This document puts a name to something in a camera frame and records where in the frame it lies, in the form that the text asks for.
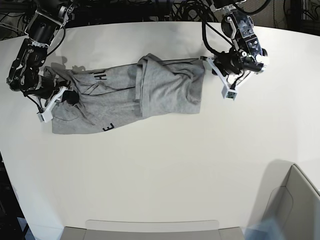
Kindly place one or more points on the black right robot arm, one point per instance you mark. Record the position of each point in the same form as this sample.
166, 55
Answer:
49, 18

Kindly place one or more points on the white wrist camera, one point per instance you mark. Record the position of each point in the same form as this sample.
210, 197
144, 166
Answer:
45, 117
228, 93

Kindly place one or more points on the grey T-shirt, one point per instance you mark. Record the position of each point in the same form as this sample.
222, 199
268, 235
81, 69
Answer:
114, 97

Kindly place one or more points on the grey tray at bottom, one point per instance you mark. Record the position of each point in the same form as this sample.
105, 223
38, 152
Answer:
121, 230

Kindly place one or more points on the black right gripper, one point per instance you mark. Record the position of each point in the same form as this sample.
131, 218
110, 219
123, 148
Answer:
47, 87

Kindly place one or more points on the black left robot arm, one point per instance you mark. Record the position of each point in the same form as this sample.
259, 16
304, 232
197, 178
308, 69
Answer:
246, 56

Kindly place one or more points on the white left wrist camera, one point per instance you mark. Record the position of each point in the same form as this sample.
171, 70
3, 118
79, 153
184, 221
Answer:
228, 93

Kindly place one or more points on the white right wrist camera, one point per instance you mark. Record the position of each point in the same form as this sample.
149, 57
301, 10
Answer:
45, 117

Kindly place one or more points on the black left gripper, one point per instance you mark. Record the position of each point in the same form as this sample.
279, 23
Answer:
228, 66

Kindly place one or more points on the grey bin at right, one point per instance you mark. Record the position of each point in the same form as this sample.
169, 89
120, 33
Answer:
293, 210

